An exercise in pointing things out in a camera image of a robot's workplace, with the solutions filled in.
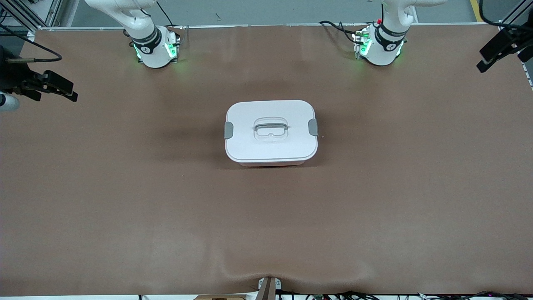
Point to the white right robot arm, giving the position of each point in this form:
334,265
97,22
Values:
150,46

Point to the pink translucent plastic box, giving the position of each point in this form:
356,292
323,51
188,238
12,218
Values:
270,164

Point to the white table edge rail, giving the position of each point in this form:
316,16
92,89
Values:
250,25

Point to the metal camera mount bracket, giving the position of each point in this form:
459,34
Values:
268,289

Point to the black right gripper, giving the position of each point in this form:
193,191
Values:
11,75

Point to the brown table mat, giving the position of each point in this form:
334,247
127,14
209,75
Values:
266,229

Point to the aluminium frame post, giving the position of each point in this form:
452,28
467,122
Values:
514,13
52,12

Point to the white box lid grey clips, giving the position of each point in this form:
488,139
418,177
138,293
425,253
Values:
250,146

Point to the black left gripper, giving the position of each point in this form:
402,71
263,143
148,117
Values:
514,36

